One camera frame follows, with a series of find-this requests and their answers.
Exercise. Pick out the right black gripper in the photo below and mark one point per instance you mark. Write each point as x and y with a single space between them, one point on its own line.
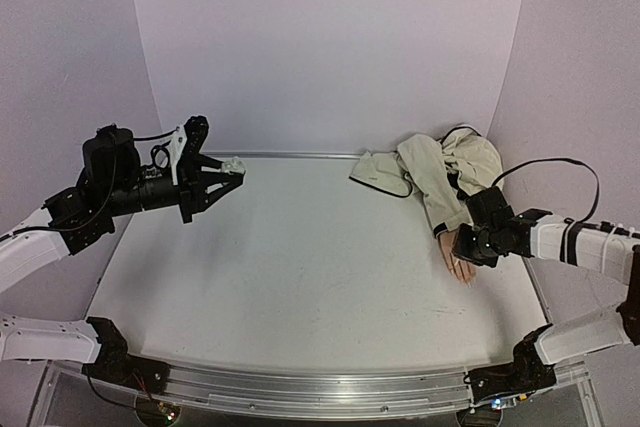
463 245

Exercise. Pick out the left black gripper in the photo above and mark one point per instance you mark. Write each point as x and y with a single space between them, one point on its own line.
194 184

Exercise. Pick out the white nail polish bottle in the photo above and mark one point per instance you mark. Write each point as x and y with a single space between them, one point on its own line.
233 166

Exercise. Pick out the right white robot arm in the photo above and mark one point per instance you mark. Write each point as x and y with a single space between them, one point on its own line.
612 251

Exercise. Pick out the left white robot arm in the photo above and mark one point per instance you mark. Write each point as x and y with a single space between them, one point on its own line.
31 246

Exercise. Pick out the mannequin hand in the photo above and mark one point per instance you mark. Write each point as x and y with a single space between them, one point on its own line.
466 272

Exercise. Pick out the beige jacket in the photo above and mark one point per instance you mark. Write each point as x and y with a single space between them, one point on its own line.
445 172

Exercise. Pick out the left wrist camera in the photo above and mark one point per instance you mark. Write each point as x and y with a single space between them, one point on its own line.
186 140

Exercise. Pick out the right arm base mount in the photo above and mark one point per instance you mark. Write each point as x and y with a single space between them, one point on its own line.
525 374

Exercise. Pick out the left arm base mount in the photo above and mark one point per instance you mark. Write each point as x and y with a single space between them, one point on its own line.
114 363

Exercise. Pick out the aluminium front rail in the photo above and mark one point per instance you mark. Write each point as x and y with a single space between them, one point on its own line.
195 395

